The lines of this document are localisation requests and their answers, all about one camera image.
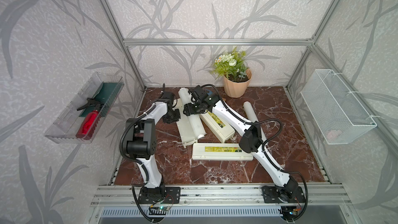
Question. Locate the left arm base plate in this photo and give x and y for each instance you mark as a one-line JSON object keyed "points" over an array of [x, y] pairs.
{"points": [[168, 195]]}

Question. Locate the white wire basket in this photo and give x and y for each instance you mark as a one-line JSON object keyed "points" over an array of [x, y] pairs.
{"points": [[338, 113]]}

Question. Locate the cream dispenser base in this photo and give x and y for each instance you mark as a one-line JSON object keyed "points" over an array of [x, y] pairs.
{"points": [[186, 131]]}

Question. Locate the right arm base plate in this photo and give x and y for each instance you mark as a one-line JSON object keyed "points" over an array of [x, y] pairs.
{"points": [[273, 194]]}

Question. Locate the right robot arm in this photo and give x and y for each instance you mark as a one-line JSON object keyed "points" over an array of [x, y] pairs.
{"points": [[250, 141]]}

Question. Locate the cream wrap dispenser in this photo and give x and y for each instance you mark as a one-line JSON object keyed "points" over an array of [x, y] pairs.
{"points": [[221, 129]]}

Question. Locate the green artificial plant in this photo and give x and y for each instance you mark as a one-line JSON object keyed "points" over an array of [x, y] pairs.
{"points": [[232, 66]]}

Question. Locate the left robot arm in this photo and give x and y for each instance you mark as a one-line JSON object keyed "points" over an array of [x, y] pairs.
{"points": [[138, 142]]}

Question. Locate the green folded cloth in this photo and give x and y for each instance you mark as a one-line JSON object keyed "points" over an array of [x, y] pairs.
{"points": [[107, 94]]}

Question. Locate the pink flower pot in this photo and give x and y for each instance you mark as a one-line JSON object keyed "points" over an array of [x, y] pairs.
{"points": [[236, 90]]}

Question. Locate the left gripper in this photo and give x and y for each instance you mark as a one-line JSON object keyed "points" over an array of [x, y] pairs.
{"points": [[178, 116]]}

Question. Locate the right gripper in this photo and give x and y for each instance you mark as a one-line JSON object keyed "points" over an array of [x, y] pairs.
{"points": [[186, 109]]}

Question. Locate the plastic wrap roll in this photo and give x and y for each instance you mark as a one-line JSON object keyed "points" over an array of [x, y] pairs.
{"points": [[194, 119], [251, 115]]}

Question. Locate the red spray bottle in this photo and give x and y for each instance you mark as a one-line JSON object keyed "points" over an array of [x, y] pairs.
{"points": [[91, 120]]}

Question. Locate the clear plastic wall tray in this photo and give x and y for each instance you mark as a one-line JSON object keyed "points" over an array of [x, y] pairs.
{"points": [[82, 118]]}

